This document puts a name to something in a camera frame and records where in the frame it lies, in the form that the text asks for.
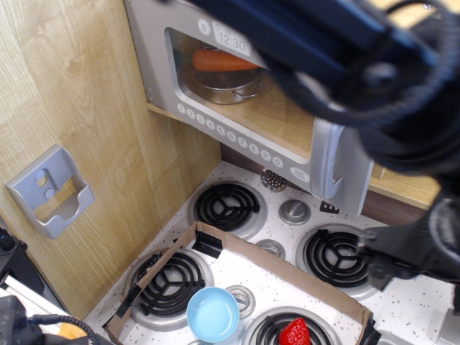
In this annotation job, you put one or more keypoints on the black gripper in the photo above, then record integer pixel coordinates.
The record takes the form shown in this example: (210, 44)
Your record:
(429, 246)

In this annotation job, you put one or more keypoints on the grey toy microwave door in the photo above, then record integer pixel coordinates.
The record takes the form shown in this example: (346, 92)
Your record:
(322, 158)

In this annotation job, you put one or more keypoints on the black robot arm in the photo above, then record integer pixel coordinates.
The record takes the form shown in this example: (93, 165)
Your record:
(349, 63)

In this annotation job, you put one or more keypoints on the back right stove burner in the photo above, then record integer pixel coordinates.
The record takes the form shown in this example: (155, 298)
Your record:
(329, 252)

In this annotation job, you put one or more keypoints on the stove burner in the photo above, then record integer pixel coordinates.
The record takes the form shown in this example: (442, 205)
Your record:
(162, 305)
(266, 328)
(329, 252)
(232, 207)

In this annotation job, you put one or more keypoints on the grey stove knob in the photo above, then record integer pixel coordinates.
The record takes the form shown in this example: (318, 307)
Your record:
(294, 212)

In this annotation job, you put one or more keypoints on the red toy strawberry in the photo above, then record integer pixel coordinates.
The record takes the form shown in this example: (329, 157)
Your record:
(295, 333)

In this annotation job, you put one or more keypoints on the round metal strainer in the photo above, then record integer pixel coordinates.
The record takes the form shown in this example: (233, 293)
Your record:
(273, 181)

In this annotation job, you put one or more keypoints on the front right stove burner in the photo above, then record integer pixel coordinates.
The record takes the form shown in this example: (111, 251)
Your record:
(266, 328)

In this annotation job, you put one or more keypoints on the back left stove burner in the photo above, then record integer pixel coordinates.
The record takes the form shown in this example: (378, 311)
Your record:
(232, 207)

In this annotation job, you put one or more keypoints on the light blue bowl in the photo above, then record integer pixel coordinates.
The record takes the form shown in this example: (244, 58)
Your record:
(212, 314)

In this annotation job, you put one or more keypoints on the small metal pot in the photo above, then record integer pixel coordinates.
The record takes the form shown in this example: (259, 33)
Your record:
(227, 88)

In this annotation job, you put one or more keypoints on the front left stove burner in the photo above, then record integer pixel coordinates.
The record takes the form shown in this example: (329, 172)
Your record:
(162, 305)

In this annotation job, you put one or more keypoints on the orange toy carrot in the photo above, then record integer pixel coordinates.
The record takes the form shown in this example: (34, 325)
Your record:
(206, 60)

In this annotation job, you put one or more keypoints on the black device at left edge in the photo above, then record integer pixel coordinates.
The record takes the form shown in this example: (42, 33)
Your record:
(16, 263)

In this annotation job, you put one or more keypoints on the brown cardboard frame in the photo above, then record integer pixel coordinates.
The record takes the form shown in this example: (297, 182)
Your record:
(212, 241)

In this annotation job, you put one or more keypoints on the grey wall holder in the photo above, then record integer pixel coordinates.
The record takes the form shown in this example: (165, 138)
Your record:
(40, 181)

